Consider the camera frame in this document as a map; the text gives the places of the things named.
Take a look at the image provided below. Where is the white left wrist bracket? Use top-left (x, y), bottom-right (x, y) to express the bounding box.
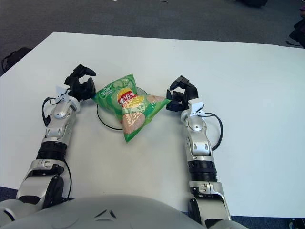
top-left (56, 84), bottom-right (71, 102)

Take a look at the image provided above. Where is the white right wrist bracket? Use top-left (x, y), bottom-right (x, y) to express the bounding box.
top-left (187, 101), bottom-right (205, 117)

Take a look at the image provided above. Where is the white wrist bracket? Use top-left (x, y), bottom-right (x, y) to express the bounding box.
top-left (56, 84), bottom-right (71, 102)
top-left (187, 101), bottom-right (205, 117)

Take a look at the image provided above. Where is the black chair base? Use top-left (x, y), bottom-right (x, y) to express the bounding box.
top-left (285, 19), bottom-right (305, 48)

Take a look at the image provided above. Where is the grey robot torso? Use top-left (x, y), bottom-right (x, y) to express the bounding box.
top-left (0, 194), bottom-right (203, 229)

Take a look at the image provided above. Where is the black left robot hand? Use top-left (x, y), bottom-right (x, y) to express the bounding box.
top-left (64, 64), bottom-right (97, 102)

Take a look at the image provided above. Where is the green potato chips bag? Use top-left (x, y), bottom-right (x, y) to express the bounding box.
top-left (93, 73), bottom-right (172, 143)

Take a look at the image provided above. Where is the black bag on floor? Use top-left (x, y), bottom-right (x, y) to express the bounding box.
top-left (1, 47), bottom-right (33, 71)

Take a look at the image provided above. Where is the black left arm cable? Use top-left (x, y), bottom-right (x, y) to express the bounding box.
top-left (42, 95), bottom-right (73, 200)

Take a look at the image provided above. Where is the dark metal floor object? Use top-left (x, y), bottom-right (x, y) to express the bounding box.
top-left (289, 218), bottom-right (305, 229)

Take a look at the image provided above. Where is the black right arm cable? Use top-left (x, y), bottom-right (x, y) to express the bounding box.
top-left (203, 112), bottom-right (224, 152)

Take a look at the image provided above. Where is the white plate black rim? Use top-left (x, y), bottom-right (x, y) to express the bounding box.
top-left (96, 86), bottom-right (148, 131)

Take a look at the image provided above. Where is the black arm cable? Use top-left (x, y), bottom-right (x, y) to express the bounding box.
top-left (203, 112), bottom-right (224, 152)
top-left (42, 95), bottom-right (73, 200)

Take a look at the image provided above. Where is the black floor object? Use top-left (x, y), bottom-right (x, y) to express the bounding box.
top-left (238, 0), bottom-right (269, 8)

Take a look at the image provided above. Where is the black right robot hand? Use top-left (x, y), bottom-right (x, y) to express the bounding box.
top-left (166, 75), bottom-right (199, 112)

